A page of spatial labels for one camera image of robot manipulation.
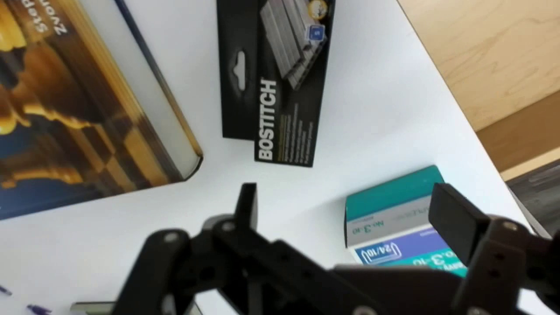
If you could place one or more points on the open wooden drawer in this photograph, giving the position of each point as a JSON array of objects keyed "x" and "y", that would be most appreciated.
[{"x": 495, "y": 58}]

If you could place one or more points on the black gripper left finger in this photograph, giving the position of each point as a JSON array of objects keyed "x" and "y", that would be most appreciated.
[{"x": 233, "y": 273}]

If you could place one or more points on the teal staples box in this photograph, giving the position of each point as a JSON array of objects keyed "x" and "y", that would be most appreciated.
[{"x": 390, "y": 216}]

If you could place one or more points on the small purple pen cap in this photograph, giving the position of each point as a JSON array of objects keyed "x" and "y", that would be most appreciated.
[
  {"x": 38, "y": 308},
  {"x": 3, "y": 289}
]

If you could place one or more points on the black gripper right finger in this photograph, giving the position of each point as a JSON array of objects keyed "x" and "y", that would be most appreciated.
[{"x": 500, "y": 256}]

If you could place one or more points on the chess cover hardback book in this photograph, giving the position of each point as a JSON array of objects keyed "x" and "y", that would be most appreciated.
[{"x": 75, "y": 111}]

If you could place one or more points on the black Bostitch staples box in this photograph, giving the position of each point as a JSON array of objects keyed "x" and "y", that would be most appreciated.
[{"x": 273, "y": 88}]

